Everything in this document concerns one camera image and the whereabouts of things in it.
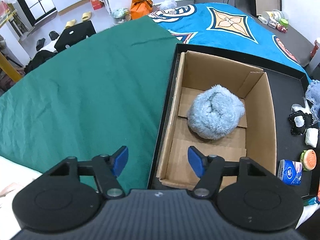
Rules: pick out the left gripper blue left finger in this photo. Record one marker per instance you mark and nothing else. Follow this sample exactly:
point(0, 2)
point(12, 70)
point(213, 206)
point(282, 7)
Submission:
point(107, 168)

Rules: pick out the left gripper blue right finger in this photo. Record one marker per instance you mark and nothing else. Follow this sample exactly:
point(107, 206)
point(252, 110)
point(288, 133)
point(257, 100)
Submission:
point(209, 170)

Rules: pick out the grey fluffy plush toy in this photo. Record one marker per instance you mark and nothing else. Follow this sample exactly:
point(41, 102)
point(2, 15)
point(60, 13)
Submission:
point(215, 113)

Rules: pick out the blue tissue pack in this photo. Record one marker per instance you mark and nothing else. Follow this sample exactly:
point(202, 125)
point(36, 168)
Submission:
point(290, 172)

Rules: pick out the plush hamburger toy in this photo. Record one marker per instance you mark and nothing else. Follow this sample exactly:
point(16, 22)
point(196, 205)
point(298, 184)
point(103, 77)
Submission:
point(308, 158)

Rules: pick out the blue denim fabric piece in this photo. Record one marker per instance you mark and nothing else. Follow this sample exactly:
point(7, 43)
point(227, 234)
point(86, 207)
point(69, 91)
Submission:
point(312, 95)

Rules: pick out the brown cardboard box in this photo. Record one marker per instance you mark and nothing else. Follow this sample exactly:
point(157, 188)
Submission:
point(254, 137)

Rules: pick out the green cloth sheet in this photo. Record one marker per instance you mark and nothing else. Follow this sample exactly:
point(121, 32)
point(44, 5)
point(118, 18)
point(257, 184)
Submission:
point(102, 93)

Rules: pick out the black shallow tray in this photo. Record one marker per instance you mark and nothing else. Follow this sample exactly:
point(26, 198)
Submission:
point(286, 90)

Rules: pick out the yellow table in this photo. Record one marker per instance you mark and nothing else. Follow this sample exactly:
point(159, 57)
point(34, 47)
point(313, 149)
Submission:
point(4, 63)

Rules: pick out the black shoe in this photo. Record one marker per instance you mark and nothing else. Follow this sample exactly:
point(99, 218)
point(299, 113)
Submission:
point(40, 44)

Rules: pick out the blue patterned blanket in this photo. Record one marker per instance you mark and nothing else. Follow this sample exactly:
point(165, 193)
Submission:
point(225, 46)

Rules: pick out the yellow slipper left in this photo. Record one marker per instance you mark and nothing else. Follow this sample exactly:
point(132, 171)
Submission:
point(70, 23)

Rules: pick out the yellow slipper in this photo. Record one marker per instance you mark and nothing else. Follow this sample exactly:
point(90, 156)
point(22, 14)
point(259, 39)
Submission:
point(86, 16)
point(70, 23)

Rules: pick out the grey mattress pad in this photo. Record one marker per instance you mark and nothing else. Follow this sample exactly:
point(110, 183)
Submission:
point(294, 42)

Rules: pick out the yellow slipper right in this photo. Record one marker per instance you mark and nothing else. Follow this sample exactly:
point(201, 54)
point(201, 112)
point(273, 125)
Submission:
point(86, 16)

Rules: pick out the green lidded jar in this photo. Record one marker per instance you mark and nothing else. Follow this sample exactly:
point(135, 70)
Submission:
point(283, 22)

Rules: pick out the orange gift bag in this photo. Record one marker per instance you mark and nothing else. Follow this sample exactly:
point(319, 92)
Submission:
point(140, 8)

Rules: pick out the white round container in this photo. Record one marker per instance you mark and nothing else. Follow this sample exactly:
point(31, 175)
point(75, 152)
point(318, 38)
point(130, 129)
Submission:
point(275, 14)

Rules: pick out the white plastic bag on floor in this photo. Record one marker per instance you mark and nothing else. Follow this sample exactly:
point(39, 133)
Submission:
point(168, 4)

